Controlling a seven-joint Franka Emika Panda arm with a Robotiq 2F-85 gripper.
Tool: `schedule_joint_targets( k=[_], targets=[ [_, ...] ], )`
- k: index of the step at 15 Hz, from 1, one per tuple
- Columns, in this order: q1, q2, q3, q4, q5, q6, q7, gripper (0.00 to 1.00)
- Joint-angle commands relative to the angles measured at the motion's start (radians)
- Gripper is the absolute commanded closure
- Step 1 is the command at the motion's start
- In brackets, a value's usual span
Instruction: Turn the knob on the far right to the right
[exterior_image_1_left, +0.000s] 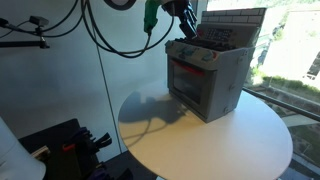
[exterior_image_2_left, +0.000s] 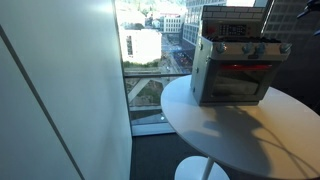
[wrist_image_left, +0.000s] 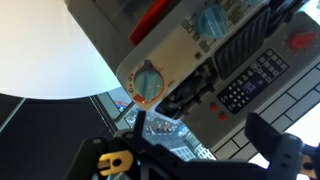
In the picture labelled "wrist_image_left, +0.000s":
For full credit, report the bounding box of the red timer knob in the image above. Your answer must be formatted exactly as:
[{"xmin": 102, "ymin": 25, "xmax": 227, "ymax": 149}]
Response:
[{"xmin": 287, "ymin": 29, "xmax": 318, "ymax": 51}]

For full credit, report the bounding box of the light blue oven knob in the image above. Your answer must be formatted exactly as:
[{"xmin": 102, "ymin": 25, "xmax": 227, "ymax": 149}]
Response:
[
  {"xmin": 195, "ymin": 4, "xmax": 229, "ymax": 39},
  {"xmin": 133, "ymin": 60, "xmax": 166, "ymax": 104}
]

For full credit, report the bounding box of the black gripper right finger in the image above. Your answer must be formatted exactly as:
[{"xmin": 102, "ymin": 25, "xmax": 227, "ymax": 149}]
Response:
[{"xmin": 244, "ymin": 113, "xmax": 320, "ymax": 180}]

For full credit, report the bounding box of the grey toy oven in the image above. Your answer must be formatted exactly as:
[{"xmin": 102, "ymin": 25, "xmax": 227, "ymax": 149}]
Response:
[{"xmin": 64, "ymin": 0, "xmax": 320, "ymax": 161}]

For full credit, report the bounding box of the black ribbed stovetop grill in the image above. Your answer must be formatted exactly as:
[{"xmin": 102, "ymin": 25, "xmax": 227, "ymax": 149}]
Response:
[{"xmin": 213, "ymin": 5, "xmax": 272, "ymax": 80}]

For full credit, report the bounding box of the black oven keypad panel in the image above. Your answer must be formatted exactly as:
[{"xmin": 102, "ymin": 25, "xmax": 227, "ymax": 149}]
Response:
[{"xmin": 216, "ymin": 48, "xmax": 290, "ymax": 115}]

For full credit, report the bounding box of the red oven door handle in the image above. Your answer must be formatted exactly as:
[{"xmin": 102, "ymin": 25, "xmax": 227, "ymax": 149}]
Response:
[{"xmin": 128, "ymin": 0, "xmax": 173, "ymax": 47}]

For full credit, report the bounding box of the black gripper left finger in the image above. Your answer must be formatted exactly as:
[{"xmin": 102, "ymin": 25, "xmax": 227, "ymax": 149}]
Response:
[{"xmin": 68, "ymin": 111, "xmax": 188, "ymax": 180}]

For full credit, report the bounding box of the grey window frame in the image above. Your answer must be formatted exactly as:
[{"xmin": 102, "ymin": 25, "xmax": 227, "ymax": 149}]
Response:
[{"xmin": 89, "ymin": 91, "xmax": 134, "ymax": 133}]

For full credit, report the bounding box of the black stovetop burner grate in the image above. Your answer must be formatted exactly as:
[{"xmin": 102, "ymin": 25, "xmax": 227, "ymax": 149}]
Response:
[{"xmin": 154, "ymin": 63, "xmax": 218, "ymax": 119}]

